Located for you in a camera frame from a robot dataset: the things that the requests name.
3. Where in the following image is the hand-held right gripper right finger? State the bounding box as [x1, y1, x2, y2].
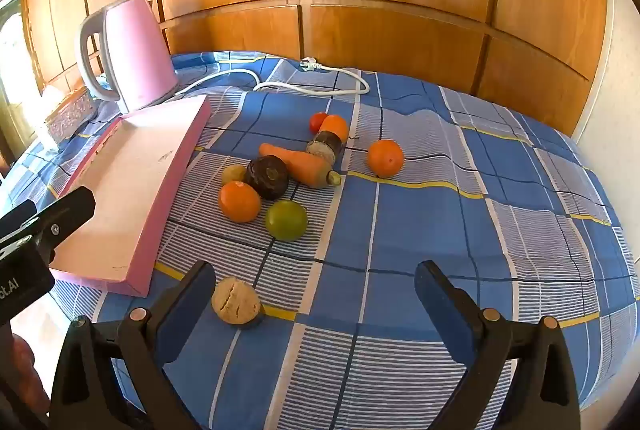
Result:
[414, 260, 583, 430]

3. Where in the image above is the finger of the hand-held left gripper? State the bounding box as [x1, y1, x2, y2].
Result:
[0, 187, 96, 268]

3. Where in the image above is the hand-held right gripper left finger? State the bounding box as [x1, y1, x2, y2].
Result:
[49, 260, 217, 430]

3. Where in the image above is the beige cracked round piece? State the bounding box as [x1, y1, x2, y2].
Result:
[211, 277, 265, 328]

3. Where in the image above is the pink shallow box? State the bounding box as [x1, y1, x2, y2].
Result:
[47, 94, 213, 298]

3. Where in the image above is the round orange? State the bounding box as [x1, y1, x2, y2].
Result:
[367, 139, 405, 179]
[218, 180, 262, 223]

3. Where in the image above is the green lime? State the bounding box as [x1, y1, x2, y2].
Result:
[265, 200, 308, 241]

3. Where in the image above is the small yellow-green fruit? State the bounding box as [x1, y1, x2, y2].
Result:
[221, 164, 248, 185]

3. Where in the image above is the dark purple round fruit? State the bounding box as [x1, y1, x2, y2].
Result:
[244, 156, 290, 201]

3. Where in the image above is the orange carrot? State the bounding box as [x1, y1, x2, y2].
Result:
[258, 143, 342, 188]

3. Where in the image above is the person's left hand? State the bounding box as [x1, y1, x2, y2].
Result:
[12, 335, 51, 416]

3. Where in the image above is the blue plaid bedsheet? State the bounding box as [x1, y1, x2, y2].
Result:
[0, 52, 640, 430]

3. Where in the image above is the patterned tissue box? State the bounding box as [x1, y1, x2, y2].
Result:
[44, 88, 98, 141]

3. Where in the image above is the bright window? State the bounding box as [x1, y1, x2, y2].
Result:
[0, 0, 31, 161]

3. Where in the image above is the pink electric kettle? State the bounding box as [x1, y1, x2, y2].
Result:
[75, 0, 181, 115]

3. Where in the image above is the dark cut root piece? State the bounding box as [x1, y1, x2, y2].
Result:
[306, 132, 345, 165]

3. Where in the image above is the small orange mandarin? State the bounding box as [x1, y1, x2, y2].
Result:
[319, 115, 349, 143]

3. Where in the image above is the white power cable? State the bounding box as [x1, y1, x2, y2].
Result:
[170, 57, 371, 98]

